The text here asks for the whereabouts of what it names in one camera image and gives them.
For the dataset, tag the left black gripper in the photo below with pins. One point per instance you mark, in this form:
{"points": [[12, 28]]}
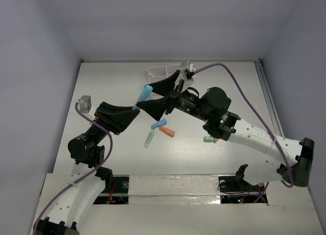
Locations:
{"points": [[104, 119]]}

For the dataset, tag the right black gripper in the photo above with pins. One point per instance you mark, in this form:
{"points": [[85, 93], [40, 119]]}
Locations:
{"points": [[157, 107]]}

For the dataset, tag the light blue marker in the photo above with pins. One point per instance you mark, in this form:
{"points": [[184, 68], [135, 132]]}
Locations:
{"points": [[137, 101]]}

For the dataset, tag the light blue marker cap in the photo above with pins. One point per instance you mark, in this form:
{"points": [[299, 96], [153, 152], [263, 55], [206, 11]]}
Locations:
{"points": [[145, 93]]}

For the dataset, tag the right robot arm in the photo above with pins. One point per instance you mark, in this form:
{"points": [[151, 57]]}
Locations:
{"points": [[292, 158]]}

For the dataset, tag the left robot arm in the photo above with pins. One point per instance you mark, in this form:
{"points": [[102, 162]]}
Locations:
{"points": [[66, 211]]}

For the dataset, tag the white organizer tray left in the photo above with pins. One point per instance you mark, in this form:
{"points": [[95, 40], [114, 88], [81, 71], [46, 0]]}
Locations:
{"points": [[159, 73]]}

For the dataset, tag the white organizer tray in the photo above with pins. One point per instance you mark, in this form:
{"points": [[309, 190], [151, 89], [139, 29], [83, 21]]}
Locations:
{"points": [[159, 73], [171, 69]]}

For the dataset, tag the blue highlighter marker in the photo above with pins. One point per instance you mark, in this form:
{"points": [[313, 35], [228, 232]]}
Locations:
{"points": [[159, 124]]}

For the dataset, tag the white organizer tray right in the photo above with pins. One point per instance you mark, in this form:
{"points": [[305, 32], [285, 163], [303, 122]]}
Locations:
{"points": [[171, 69]]}

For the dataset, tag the orange highlighter marker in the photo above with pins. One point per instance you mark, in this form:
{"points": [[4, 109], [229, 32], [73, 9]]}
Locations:
{"points": [[167, 131]]}

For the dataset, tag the green clear highlighter marker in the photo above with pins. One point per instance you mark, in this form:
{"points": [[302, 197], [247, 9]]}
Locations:
{"points": [[149, 138]]}

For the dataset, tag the green eraser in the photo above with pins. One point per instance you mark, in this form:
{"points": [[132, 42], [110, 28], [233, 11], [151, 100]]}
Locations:
{"points": [[208, 139]]}

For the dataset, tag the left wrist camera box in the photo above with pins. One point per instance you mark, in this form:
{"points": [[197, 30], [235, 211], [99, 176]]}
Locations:
{"points": [[84, 104]]}

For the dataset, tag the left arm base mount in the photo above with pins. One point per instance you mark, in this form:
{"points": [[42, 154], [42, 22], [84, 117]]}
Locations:
{"points": [[117, 193]]}

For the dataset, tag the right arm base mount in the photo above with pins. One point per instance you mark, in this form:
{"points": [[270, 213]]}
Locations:
{"points": [[240, 192]]}

